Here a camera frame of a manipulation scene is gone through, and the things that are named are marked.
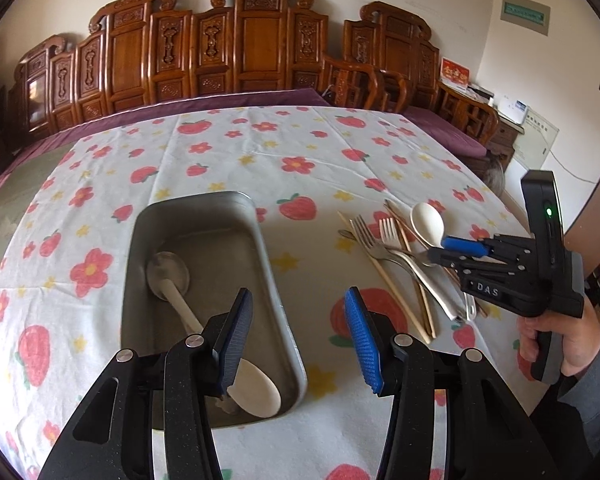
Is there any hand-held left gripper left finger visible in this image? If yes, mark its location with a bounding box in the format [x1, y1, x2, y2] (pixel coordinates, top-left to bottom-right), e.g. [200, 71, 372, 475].
[39, 287, 255, 480]

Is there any white box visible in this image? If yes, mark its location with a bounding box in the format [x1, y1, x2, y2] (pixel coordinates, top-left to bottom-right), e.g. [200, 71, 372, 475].
[495, 97, 531, 126]

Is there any wooden side cabinet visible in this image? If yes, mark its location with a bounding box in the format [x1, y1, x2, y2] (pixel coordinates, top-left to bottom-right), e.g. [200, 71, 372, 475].
[495, 115, 523, 166]

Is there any purple chair cushion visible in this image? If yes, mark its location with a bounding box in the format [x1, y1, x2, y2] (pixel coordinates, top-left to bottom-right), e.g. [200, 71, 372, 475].
[405, 105, 488, 158]

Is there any carved wooden armchair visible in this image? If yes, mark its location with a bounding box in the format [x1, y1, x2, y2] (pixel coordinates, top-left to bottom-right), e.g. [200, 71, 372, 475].
[342, 1, 501, 158]
[10, 35, 77, 143]

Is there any person's right hand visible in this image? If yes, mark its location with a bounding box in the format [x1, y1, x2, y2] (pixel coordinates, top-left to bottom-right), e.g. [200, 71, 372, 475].
[517, 292, 600, 383]

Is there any wall electrical panel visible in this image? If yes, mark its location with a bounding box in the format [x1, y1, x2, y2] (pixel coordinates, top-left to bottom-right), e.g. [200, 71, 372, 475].
[500, 0, 551, 37]

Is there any white cable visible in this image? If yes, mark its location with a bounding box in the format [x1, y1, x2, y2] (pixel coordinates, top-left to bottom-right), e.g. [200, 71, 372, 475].
[550, 149, 600, 185]

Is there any white spoon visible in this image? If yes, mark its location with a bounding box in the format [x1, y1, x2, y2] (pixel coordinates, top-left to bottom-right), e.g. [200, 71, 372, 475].
[410, 201, 461, 281]
[162, 287, 282, 418]

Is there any floral strawberry tablecloth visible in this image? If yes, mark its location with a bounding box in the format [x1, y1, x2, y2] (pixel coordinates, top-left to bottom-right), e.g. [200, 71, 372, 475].
[0, 105, 536, 480]

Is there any brown wooden chopstick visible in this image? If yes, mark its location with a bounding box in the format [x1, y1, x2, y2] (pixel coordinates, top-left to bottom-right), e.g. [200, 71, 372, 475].
[383, 200, 437, 339]
[386, 210, 428, 331]

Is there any metal tray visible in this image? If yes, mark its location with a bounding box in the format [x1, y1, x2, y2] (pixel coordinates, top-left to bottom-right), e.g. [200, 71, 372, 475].
[120, 191, 308, 431]

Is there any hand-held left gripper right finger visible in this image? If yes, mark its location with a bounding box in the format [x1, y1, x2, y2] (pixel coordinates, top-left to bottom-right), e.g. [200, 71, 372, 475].
[343, 286, 561, 480]

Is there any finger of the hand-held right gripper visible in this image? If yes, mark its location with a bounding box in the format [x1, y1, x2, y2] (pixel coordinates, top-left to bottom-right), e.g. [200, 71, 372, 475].
[440, 234, 533, 263]
[419, 246, 531, 281]

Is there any red desk calendar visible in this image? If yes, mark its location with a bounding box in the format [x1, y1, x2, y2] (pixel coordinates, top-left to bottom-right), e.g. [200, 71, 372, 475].
[439, 56, 472, 92]

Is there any person's right forearm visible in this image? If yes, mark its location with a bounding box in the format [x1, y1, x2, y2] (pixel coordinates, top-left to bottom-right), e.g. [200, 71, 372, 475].
[557, 327, 600, 461]

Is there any metal fork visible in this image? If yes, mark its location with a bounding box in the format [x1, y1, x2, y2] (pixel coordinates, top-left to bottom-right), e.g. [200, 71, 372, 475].
[378, 217, 478, 321]
[351, 215, 463, 321]

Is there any white wall board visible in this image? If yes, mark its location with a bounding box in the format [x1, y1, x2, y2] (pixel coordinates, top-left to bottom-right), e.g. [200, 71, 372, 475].
[512, 107, 561, 168]

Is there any carved wooden bench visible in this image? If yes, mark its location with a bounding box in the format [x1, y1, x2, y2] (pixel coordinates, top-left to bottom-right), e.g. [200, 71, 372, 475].
[75, 0, 383, 126]

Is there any light wooden chopstick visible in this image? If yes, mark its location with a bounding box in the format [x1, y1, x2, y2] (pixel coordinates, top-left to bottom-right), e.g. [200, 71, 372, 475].
[337, 211, 431, 345]

